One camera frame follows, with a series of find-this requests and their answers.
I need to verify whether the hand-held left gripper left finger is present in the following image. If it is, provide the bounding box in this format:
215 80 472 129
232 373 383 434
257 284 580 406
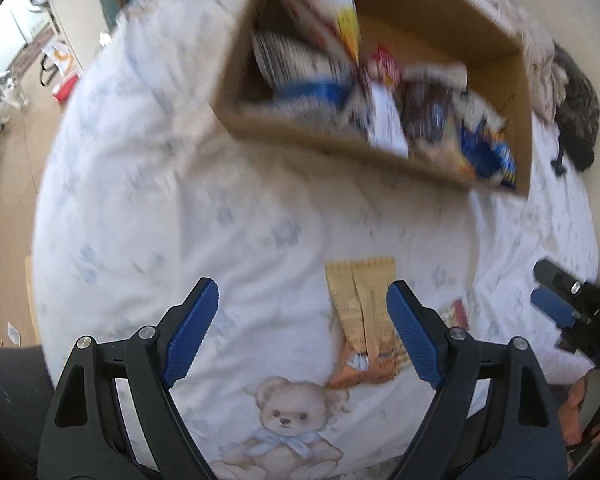
37 276 220 480

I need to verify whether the tan snack packet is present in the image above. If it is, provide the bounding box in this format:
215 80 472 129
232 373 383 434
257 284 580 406
325 256 413 391

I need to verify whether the small red beige packet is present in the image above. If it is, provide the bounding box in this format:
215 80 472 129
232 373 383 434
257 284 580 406
437 299 472 332

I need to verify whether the grey and white cat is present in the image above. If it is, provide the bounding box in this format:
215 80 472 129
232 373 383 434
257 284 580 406
0 71 31 134

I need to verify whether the white bear print bed sheet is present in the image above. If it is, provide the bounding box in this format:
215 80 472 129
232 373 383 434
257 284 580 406
32 0 600 480

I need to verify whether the dark camouflage cloth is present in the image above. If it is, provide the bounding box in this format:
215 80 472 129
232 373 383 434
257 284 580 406
551 42 600 173

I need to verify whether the heap of assorted snacks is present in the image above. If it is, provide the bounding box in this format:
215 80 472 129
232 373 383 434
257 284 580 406
250 0 518 188

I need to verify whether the white low cabinet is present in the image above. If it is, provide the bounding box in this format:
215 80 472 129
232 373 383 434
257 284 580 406
49 0 112 72

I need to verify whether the red bag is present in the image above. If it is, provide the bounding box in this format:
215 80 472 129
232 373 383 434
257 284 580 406
52 77 79 106

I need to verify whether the orange patterned cloth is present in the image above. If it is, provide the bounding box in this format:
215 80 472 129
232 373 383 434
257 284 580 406
559 375 600 450

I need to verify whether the blue and yellow snack packet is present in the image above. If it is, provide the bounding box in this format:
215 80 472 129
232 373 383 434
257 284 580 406
457 120 518 188

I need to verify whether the white and orange bag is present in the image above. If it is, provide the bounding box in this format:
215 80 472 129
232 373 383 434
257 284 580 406
40 42 84 86

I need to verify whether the brown cardboard box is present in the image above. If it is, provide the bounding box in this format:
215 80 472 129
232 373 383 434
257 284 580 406
210 0 533 203

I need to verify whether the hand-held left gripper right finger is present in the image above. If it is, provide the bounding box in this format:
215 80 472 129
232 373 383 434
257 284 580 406
386 281 568 480

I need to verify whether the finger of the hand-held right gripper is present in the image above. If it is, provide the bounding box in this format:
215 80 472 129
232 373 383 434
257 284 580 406
533 259 584 299
530 289 579 330

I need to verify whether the beige checkered duvet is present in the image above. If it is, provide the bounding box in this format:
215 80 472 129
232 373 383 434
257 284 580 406
460 0 571 121

